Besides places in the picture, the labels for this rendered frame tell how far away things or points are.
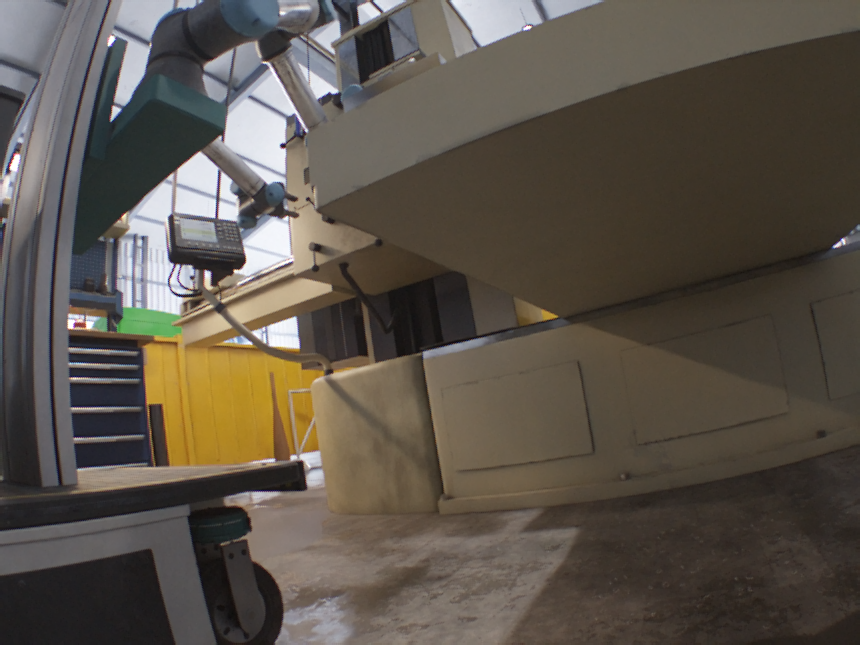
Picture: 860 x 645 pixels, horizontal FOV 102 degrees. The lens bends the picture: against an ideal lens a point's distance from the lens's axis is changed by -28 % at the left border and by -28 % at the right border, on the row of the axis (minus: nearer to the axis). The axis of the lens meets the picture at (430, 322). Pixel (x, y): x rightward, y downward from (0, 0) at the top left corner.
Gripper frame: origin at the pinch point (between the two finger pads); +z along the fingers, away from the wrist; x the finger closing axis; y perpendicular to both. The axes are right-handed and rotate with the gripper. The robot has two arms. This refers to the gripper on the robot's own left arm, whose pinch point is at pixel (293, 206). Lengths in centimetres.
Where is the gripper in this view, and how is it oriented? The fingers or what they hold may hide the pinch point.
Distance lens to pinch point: 200.3
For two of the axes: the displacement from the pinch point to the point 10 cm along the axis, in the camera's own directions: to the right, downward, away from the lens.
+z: 4.8, 0.9, 8.7
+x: 1.6, 9.7, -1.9
